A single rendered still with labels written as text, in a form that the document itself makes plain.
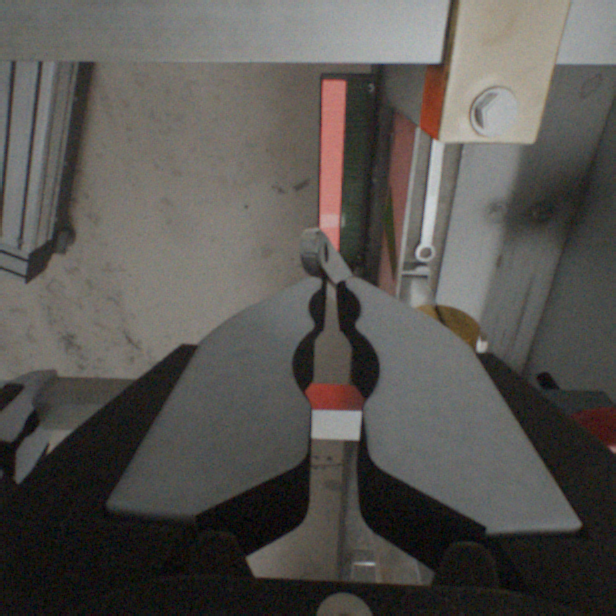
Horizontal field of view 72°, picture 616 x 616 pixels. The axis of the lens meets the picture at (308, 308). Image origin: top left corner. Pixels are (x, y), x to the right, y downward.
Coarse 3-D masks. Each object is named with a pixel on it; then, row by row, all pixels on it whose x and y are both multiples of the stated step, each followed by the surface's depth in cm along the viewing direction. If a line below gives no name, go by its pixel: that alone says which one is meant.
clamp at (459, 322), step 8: (432, 304) 31; (424, 312) 30; (432, 312) 30; (440, 312) 30; (448, 312) 30; (456, 312) 30; (464, 312) 30; (440, 320) 29; (448, 320) 29; (456, 320) 29; (464, 320) 29; (472, 320) 29; (448, 328) 28; (456, 328) 28; (464, 328) 28; (472, 328) 28; (464, 336) 27; (472, 336) 27; (480, 336) 29; (472, 344) 27; (480, 344) 29
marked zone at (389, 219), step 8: (392, 208) 35; (392, 216) 35; (384, 224) 39; (392, 224) 35; (392, 232) 34; (392, 240) 34; (392, 248) 34; (392, 256) 34; (392, 264) 34; (392, 272) 34
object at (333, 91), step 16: (336, 96) 35; (336, 112) 35; (336, 128) 36; (336, 144) 37; (336, 160) 37; (336, 176) 38; (336, 192) 39; (320, 208) 40; (336, 208) 40; (320, 224) 40; (336, 224) 40; (336, 240) 41
